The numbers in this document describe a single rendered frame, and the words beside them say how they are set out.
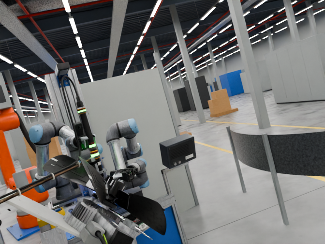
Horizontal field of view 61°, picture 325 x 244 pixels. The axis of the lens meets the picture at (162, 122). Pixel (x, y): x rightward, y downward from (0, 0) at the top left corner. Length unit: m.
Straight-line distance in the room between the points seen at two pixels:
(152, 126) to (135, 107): 0.33
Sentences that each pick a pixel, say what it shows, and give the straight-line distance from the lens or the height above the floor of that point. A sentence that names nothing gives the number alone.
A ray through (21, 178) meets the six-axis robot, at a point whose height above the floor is 0.92.
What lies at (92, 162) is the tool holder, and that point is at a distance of 1.51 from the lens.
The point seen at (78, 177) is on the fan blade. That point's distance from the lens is 1.49.
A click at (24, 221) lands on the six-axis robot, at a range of 5.57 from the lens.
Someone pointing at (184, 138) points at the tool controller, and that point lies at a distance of 2.13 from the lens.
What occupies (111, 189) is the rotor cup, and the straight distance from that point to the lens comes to 1.44.
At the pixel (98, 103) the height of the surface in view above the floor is 1.73.
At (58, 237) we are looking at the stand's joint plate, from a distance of 1.41.
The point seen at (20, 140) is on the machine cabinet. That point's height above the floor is 1.50.
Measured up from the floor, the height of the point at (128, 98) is 1.69.
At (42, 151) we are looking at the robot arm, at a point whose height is 1.44.
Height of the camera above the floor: 1.57
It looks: 5 degrees down
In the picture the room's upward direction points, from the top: 16 degrees counter-clockwise
